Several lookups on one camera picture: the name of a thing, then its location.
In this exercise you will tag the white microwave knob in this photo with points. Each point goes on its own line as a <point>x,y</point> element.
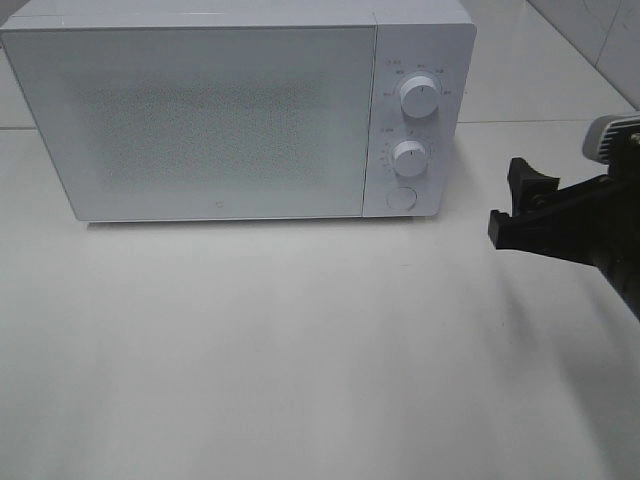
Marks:
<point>419,95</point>
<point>410,158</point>

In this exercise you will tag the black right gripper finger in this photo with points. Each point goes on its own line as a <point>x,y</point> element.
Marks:
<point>564,230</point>
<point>532,190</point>

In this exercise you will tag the white microwave oven body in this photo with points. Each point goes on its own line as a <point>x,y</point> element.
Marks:
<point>410,36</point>

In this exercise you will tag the white microwave door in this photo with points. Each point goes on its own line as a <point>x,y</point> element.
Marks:
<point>177,124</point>

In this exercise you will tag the round white door-release button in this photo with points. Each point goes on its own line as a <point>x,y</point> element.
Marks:
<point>401,199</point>

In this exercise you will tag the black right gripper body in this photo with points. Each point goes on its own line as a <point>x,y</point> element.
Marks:
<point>617,238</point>

